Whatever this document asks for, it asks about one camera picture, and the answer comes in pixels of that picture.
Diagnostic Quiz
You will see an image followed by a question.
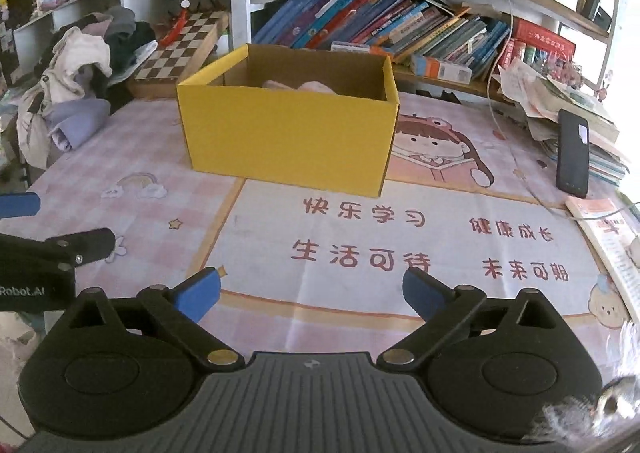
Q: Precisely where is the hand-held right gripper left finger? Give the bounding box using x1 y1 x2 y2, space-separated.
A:
65 267 246 371

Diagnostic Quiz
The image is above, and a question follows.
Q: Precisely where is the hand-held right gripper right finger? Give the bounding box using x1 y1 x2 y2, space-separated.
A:
375 267 571 371

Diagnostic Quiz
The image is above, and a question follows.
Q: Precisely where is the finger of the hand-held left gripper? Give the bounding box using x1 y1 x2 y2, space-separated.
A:
0 192 42 220
0 228 117 266

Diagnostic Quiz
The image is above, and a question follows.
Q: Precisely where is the yellow cardboard box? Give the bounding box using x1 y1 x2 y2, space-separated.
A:
176 43 401 198

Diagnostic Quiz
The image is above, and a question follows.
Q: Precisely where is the pastel toy truck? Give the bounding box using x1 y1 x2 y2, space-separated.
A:
263 79 341 95

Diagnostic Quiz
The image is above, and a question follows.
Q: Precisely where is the pink printed table mat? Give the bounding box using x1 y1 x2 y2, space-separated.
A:
25 83 640 384

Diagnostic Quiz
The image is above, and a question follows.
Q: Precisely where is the lavender garment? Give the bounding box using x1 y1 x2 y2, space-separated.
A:
47 98 112 152

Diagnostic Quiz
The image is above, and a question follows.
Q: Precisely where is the pile of clothes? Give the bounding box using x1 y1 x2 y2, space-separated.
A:
17 28 113 169

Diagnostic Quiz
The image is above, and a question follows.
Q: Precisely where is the orange workbook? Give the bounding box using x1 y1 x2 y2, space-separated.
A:
565 196 640 319

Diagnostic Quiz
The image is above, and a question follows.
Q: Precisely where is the dark grey garment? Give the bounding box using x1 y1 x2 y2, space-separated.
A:
102 6 160 84

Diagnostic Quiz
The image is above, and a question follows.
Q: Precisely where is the black smartphone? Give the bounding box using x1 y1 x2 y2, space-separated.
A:
556 109 590 199

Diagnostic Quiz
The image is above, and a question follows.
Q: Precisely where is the wooden chessboard case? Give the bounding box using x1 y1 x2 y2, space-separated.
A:
131 9 231 99

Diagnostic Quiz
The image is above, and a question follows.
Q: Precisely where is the orange and blue carton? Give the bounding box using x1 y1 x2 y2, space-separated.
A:
411 54 473 83

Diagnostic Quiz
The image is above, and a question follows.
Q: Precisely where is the stack of papers and booklets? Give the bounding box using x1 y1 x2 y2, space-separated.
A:
492 58 631 186

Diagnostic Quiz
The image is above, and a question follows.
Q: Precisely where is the white shelf unit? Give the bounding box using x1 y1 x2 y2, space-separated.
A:
0 0 626 99

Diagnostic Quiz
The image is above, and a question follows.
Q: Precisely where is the row of books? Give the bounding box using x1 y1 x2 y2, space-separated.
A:
252 0 576 84

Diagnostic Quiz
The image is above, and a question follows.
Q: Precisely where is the small black box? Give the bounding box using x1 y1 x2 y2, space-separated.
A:
582 0 613 31

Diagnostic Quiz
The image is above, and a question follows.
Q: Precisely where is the white cable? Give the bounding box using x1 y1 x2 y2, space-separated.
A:
482 0 626 223

